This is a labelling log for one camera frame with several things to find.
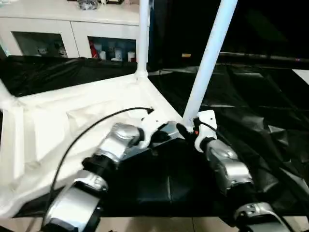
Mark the white plastic table top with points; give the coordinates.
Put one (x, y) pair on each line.
(60, 108)

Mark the black work surface mat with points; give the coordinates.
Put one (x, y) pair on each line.
(253, 96)

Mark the small yellow tag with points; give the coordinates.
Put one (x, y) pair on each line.
(186, 55)

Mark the dark grey tube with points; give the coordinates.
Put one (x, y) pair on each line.
(265, 56)

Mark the blue vertical strip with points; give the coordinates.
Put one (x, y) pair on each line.
(151, 31)

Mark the red white bottle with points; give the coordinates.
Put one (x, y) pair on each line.
(93, 49)

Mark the black backdrop cloth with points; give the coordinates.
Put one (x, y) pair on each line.
(265, 24)

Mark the white glass-door cabinet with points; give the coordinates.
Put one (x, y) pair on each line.
(72, 19)

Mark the grey patterned bundle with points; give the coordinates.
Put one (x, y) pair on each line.
(88, 3)

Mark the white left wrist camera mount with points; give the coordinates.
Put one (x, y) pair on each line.
(150, 123)

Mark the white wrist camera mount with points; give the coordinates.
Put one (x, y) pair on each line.
(207, 119)
(150, 123)

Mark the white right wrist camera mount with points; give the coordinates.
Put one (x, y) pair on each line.
(207, 119)

